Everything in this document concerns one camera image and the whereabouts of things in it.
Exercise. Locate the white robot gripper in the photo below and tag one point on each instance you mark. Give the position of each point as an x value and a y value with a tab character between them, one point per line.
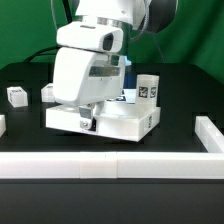
88	68

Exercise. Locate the white square table top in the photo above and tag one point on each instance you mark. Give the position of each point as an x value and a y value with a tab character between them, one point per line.
117	120

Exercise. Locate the white sheet with tag markers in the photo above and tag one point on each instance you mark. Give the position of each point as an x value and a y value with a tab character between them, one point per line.
127	96

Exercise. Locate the white U-shaped obstacle fence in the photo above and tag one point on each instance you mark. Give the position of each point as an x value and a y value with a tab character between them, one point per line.
113	165

